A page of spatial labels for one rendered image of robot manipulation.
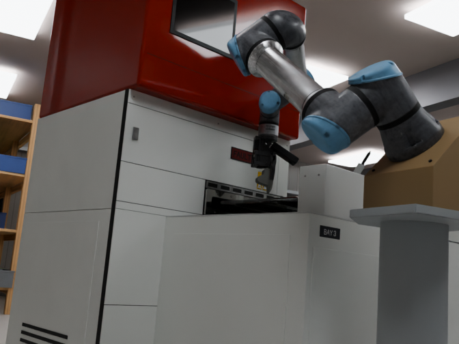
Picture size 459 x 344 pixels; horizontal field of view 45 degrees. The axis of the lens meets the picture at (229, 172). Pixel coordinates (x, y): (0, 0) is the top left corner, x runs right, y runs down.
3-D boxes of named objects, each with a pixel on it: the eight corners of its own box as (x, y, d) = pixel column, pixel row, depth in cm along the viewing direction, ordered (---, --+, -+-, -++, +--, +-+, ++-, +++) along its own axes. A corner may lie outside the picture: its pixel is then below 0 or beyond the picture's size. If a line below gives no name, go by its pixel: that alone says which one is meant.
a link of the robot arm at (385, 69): (427, 98, 133) (399, 50, 130) (382, 131, 132) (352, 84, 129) (404, 97, 144) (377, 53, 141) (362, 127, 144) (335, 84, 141)
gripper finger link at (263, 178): (255, 192, 205) (257, 168, 206) (270, 194, 205) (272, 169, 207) (257, 191, 202) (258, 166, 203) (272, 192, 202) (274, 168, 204)
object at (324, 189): (296, 215, 156) (299, 166, 158) (399, 235, 193) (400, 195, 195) (323, 214, 149) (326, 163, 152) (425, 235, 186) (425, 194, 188)
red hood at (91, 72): (37, 119, 235) (57, -12, 246) (187, 156, 289) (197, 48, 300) (138, 84, 180) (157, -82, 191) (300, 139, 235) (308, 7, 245)
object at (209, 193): (202, 214, 202) (204, 188, 204) (282, 227, 232) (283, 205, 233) (205, 213, 201) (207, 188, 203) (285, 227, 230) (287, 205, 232)
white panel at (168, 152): (111, 208, 179) (125, 89, 186) (280, 234, 233) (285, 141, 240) (116, 207, 177) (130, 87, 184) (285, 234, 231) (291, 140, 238)
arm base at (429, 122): (455, 122, 136) (436, 89, 134) (420, 159, 131) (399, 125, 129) (411, 130, 150) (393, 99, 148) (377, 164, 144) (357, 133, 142)
